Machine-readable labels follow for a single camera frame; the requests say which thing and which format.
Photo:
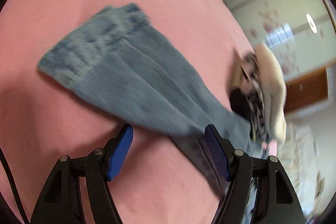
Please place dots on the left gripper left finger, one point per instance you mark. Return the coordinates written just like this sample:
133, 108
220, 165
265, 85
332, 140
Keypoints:
72, 181

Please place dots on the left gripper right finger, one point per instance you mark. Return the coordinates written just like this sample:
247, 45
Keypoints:
260, 187

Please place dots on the blue denim jacket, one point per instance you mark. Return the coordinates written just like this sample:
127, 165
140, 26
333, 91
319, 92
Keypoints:
118, 62

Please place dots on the lace covered furniture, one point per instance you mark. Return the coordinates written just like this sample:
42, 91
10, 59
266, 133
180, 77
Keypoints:
299, 156

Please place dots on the pink bed blanket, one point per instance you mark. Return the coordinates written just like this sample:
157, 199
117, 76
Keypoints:
41, 120

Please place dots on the brown wooden door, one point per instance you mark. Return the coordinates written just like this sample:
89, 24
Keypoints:
306, 90

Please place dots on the black white patterned folded garment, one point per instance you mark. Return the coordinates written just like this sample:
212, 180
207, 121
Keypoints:
247, 80

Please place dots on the white fluffy folded sweater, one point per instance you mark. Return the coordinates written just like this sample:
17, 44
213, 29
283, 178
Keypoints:
273, 91

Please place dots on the floral sliding wardrobe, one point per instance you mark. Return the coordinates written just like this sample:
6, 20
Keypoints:
300, 33

